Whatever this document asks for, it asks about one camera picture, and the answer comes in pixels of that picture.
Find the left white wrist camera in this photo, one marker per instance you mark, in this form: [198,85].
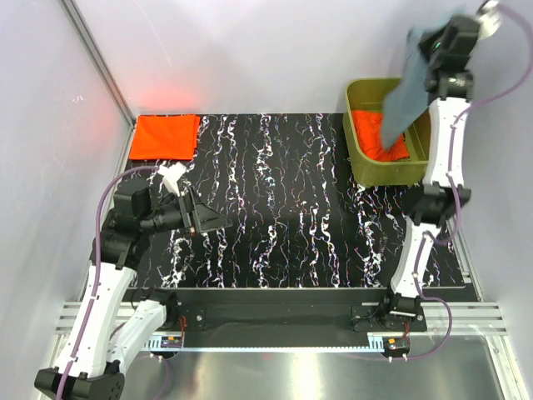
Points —
[171,176]

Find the grey-blue t-shirt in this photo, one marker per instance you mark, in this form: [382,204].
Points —
[408,100]

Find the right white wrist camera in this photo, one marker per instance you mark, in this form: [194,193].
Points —
[489,19]

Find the left orange connector box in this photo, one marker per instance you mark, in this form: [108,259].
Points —
[171,342]

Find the aluminium frame rail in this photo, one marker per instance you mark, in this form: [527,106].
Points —
[464,319]

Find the black marbled table mat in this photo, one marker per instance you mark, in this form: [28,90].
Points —
[299,218]

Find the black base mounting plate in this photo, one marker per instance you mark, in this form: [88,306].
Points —
[247,318]

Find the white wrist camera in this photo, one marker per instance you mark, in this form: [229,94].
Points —
[489,19]
[171,176]

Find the left aluminium corner post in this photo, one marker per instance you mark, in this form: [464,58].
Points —
[89,43]

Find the folded orange t-shirt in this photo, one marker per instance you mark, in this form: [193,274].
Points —
[165,138]

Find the olive green plastic bin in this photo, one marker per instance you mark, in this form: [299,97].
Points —
[369,94]

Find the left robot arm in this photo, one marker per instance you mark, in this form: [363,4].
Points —
[98,352]

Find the right orange connector box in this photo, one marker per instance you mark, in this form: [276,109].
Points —
[397,343]

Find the orange connector box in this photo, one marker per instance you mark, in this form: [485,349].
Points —
[171,342]
[397,343]

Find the orange t-shirt in bin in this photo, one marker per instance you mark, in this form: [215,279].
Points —
[367,125]

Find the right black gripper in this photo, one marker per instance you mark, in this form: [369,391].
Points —
[424,43]

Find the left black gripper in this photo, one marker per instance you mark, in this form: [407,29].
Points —
[207,217]

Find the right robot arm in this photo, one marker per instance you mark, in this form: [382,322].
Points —
[441,193]

